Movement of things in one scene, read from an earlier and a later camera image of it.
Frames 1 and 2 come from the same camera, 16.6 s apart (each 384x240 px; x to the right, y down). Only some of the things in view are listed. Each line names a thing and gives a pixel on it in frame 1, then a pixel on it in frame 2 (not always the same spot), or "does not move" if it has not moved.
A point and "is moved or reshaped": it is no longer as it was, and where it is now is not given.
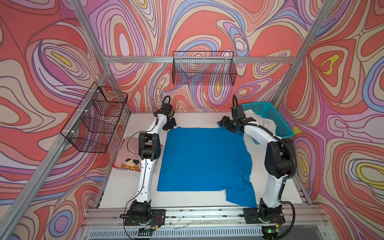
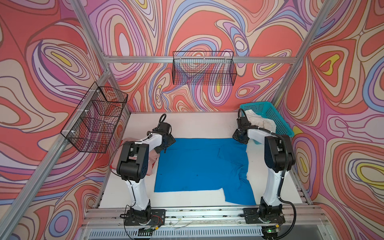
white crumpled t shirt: (268, 124) does not move
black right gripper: (224, 122) -> (236, 136)
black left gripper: (174, 124) -> (171, 139)
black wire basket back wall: (204, 68) does not move
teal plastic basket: (266, 110) does not move
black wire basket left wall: (91, 126) does not move
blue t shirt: (207, 159) is moved or reshaped
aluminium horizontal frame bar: (200, 59) does not move
